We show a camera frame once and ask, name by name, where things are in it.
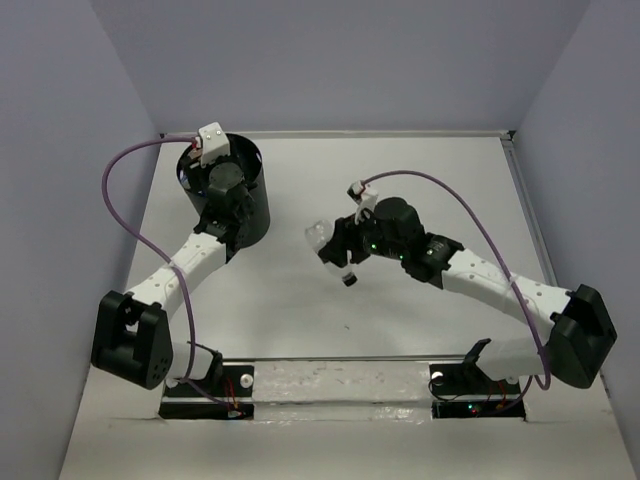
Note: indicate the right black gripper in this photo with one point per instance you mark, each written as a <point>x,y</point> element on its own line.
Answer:
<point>343,241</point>

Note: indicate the clear bottle black label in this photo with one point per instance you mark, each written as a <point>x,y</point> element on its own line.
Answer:
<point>329,247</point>

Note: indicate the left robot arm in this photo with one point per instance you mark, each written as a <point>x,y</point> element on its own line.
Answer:
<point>132,338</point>

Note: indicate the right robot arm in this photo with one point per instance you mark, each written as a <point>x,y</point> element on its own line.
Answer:
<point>573,332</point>

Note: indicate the black cylindrical bin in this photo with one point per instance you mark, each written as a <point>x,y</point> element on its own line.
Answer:
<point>242,166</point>

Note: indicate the clear tape strip front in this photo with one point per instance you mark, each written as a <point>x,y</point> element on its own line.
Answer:
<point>347,391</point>

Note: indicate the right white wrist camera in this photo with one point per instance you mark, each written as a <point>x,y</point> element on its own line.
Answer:
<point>365,198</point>

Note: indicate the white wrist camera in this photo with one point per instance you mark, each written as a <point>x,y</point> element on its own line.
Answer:
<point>212,142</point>
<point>365,198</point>

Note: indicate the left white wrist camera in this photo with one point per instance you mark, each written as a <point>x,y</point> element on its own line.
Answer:
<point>212,142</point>

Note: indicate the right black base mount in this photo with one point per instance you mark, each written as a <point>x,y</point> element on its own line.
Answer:
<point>462,391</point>

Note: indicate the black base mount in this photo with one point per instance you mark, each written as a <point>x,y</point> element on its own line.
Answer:
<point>228,399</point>
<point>462,391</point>

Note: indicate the aluminium rail right edge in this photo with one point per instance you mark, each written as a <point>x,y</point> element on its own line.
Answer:
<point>528,209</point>

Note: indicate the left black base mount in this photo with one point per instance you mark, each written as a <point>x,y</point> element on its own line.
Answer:
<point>228,399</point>

